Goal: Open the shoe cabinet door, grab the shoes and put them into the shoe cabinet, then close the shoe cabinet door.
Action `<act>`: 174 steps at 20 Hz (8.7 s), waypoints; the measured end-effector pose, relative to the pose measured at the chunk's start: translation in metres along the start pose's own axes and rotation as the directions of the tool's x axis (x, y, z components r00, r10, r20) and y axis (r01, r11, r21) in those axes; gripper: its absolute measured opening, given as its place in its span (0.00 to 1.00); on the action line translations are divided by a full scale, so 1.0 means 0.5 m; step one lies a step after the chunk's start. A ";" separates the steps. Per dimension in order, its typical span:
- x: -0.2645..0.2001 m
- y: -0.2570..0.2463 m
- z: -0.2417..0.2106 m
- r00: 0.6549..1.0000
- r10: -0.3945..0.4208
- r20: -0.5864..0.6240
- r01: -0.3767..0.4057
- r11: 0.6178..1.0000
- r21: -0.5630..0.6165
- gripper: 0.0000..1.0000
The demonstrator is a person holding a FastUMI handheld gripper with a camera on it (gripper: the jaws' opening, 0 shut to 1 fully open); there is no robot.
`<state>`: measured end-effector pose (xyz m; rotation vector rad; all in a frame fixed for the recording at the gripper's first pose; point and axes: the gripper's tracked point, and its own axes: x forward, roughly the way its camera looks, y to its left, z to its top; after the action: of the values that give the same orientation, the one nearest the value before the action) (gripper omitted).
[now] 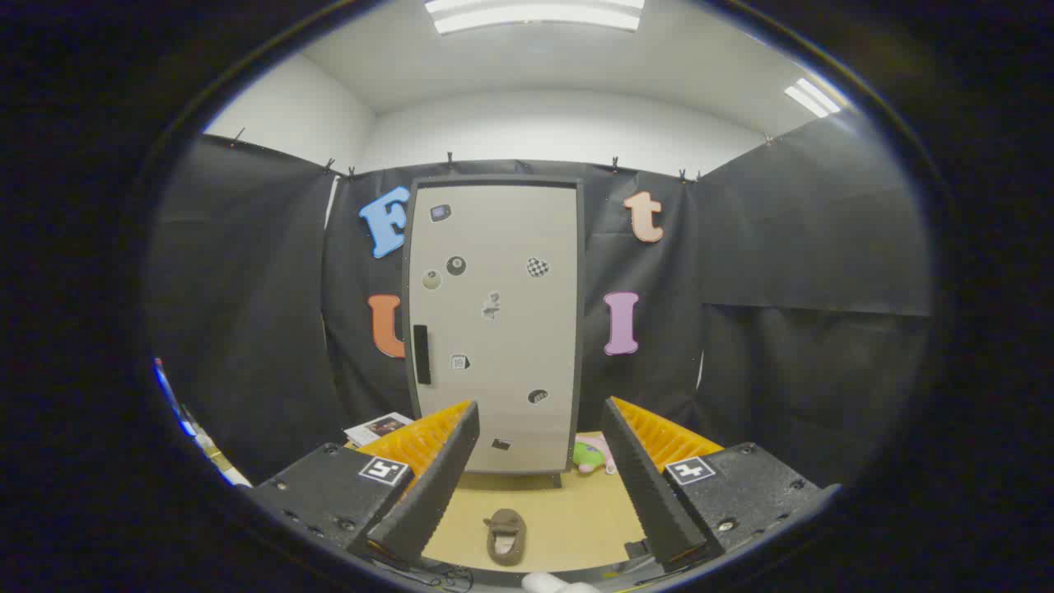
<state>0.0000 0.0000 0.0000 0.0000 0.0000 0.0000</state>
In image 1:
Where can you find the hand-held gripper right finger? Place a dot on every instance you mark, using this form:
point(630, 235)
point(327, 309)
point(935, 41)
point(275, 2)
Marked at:
point(650, 494)

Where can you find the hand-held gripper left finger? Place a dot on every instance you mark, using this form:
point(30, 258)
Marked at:
point(436, 494)

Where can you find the brown fuzzy slipper shoe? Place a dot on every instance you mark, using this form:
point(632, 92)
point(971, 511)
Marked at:
point(505, 539)

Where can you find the grey shoe cabinet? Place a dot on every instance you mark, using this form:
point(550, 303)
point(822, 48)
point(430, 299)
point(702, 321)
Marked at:
point(581, 288)

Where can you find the pink and green plush toy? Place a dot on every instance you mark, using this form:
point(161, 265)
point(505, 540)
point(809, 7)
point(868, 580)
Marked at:
point(586, 455)

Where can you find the white booklet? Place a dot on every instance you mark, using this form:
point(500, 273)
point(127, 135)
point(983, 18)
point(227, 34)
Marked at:
point(375, 428)

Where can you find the black backdrop cloth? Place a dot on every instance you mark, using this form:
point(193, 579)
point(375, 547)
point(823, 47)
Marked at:
point(741, 329)

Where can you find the row of small cloth clips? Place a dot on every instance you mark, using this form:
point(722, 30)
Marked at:
point(450, 158)

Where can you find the small ceiling light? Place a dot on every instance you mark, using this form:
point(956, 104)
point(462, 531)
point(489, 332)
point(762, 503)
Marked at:
point(813, 97)

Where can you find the long ceiling light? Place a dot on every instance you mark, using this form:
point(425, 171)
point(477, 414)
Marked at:
point(535, 15)

